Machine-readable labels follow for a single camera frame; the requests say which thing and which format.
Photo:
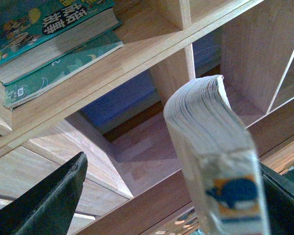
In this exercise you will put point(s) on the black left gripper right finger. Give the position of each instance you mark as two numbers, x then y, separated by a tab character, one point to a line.
279	192

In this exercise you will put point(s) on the thin green cover book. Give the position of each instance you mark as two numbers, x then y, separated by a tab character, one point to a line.
53	74

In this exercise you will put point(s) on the light wooden bookshelf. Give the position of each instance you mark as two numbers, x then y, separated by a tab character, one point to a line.
135	185

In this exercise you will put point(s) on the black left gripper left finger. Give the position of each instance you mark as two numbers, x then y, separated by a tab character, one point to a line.
48	207

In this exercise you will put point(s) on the thick teal cover book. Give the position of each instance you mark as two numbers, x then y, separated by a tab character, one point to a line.
33	33

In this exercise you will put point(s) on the white paperback book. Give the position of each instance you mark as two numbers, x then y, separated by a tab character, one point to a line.
219	159

